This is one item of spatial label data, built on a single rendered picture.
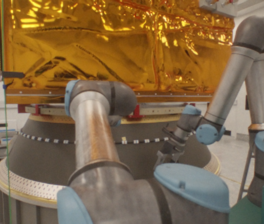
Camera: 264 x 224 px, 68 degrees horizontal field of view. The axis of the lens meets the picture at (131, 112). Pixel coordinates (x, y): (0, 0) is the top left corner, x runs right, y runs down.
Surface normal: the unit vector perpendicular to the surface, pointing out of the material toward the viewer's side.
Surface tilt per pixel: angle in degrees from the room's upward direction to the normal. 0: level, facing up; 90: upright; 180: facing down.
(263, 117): 91
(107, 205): 31
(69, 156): 62
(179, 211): 55
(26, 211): 90
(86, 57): 87
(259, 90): 90
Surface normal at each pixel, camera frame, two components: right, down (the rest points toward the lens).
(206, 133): -0.44, 0.06
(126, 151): 0.17, -0.40
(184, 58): 0.41, 0.04
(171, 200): 0.16, -0.72
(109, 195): 0.12, -0.87
